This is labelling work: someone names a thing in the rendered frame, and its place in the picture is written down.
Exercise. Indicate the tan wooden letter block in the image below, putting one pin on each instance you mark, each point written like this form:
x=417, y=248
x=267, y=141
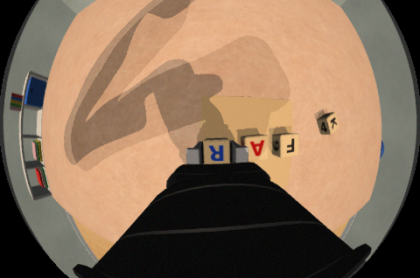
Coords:
x=216, y=150
x=328, y=123
x=285, y=145
x=258, y=146

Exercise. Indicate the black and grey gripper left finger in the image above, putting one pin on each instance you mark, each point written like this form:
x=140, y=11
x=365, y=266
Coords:
x=195, y=155

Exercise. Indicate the tan flat mat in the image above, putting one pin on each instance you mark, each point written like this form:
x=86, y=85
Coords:
x=235, y=116

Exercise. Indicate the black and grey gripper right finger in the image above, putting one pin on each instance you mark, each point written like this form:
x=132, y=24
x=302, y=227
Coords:
x=238, y=153

